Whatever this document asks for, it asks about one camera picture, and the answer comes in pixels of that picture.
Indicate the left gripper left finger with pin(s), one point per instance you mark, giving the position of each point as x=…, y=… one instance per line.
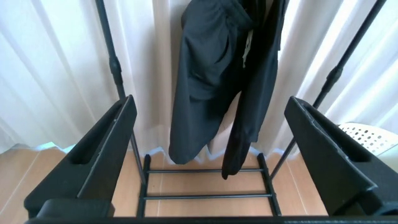
x=93, y=168

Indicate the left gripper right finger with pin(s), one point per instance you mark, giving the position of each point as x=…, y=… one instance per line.
x=335, y=174

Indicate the black garment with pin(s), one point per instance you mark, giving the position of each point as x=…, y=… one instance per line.
x=258, y=93

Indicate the white laundry basket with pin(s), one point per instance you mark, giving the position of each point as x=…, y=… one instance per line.
x=370, y=137

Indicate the black clothes rack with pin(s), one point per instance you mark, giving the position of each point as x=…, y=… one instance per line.
x=115, y=68

